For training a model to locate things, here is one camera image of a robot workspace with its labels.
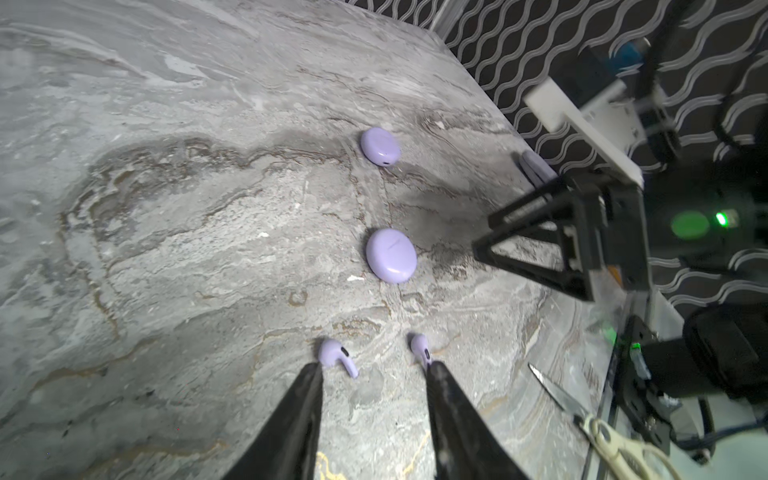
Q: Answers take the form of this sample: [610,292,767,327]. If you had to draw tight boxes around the grey purple glasses case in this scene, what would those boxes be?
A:
[516,150,558,188]

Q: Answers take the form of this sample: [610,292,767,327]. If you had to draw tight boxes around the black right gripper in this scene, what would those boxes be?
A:
[472,173,651,302]

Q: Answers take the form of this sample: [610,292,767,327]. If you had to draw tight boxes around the purple earbud charging case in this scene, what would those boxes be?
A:
[366,228,418,284]

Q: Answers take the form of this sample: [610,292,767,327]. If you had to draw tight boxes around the beige handled scissors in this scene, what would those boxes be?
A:
[528,363,682,480]

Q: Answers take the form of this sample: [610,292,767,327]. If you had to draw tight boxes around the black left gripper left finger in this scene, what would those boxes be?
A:
[224,362,323,479]

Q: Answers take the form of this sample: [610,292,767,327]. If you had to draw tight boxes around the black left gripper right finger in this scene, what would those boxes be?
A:
[426,361,528,479]

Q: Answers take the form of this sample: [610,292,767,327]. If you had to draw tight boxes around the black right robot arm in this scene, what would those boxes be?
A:
[452,1,767,461]

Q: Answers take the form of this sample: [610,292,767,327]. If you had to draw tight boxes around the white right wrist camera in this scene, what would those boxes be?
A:
[523,38,667,188]

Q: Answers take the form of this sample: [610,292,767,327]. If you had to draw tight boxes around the aluminium corner frame post right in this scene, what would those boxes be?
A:
[429,0,469,41]

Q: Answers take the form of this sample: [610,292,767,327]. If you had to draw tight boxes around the purple earbud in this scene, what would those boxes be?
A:
[317,338,359,379]
[409,333,432,371]

